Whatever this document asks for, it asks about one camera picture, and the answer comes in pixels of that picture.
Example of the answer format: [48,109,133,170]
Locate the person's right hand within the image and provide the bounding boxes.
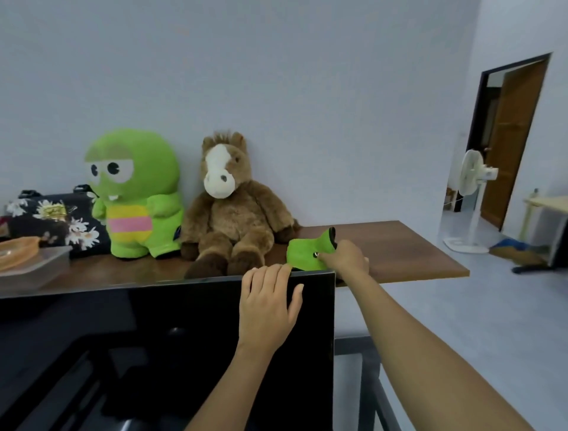
[317,240,370,279]

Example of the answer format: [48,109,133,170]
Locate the person's left hand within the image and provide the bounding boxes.
[238,264,304,355]

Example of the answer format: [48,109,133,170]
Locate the small green plush toy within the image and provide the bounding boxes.
[286,227,338,272]

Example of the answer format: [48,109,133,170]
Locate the person's left forearm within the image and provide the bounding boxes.
[183,341,277,431]

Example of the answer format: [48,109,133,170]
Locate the person's right forearm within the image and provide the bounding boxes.
[350,272,537,431]

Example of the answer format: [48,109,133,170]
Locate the brown plush horse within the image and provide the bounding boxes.
[180,131,303,279]

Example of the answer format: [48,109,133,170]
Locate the black flat screen television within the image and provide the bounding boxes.
[0,270,336,431]

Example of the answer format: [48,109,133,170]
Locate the large green plush turtle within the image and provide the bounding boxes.
[84,128,185,260]

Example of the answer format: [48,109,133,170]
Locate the white standing fan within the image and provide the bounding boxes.
[444,149,499,255]

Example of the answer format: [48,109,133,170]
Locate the blue and green cloth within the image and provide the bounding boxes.
[489,238,550,266]

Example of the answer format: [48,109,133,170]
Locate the black floral bag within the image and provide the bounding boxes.
[5,185,112,258]

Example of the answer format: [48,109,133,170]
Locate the brown wooden door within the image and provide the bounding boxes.
[480,59,549,231]

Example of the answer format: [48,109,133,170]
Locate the clear plastic container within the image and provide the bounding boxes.
[0,245,73,291]

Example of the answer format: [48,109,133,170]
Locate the light wooden desk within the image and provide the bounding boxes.
[511,189,568,274]

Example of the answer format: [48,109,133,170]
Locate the orange plastic item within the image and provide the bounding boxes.
[0,236,41,271]

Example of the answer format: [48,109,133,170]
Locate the black metal table frame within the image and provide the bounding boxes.
[334,336,402,431]

